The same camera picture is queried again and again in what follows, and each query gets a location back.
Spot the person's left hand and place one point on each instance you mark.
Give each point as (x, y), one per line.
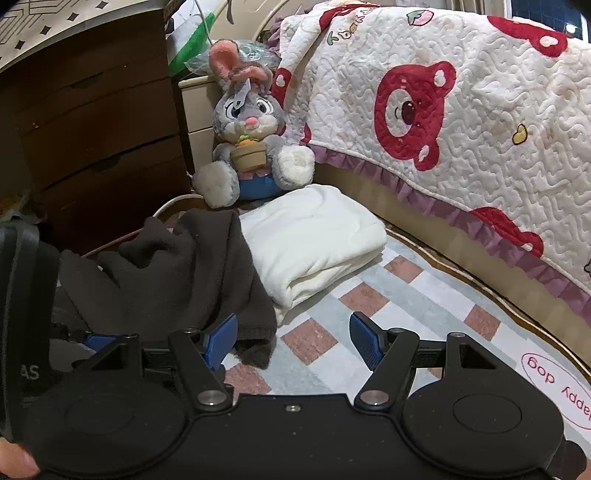
(16, 461)

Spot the green plastic bag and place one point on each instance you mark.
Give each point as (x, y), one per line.
(189, 46)

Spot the folded white cloth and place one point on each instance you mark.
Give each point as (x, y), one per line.
(314, 240)

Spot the checked floor mat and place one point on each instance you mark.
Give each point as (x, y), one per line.
(415, 295)

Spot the dark brown knitted sweater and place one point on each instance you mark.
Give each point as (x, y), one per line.
(184, 277)

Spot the white quilted bear-print bedspread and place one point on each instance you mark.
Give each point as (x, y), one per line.
(485, 138)

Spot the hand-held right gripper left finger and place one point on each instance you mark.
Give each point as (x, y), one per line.
(220, 344)

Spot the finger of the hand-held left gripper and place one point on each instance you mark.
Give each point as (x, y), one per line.
(99, 342)

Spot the clear plastic bag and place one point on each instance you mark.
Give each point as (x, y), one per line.
(264, 55)

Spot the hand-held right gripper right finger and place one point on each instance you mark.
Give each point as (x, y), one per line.
(365, 344)

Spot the cream bedside cabinet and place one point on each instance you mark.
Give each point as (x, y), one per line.
(198, 115)

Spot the dark wooden drawer chest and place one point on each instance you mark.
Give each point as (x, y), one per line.
(101, 138)

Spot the grey plush rabbit toy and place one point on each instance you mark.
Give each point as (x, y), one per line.
(244, 115)

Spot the beige bed frame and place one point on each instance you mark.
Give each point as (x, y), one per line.
(415, 203)

